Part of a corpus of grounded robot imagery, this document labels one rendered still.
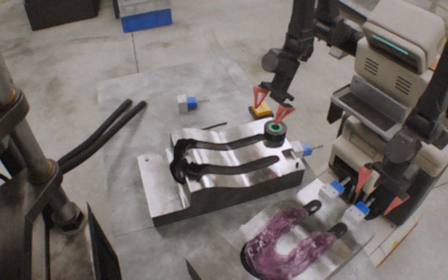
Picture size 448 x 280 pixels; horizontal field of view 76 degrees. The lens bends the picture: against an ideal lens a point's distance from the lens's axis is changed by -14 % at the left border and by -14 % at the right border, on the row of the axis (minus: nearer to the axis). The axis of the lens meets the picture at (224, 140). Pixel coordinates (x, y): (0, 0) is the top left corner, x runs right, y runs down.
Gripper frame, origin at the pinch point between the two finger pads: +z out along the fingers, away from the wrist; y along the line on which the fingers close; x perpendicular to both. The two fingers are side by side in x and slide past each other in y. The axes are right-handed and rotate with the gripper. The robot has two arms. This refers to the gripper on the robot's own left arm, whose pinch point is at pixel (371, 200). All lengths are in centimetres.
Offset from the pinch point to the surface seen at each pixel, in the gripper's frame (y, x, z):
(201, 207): -34.8, -20.8, 27.9
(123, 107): -95, -20, 28
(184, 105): -81, -1, 19
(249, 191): -30.3, -8.0, 20.1
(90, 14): -418, 74, 66
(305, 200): -17.0, 2.2, 14.7
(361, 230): 1.4, 7.1, 12.3
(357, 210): -3.3, 8.2, 8.6
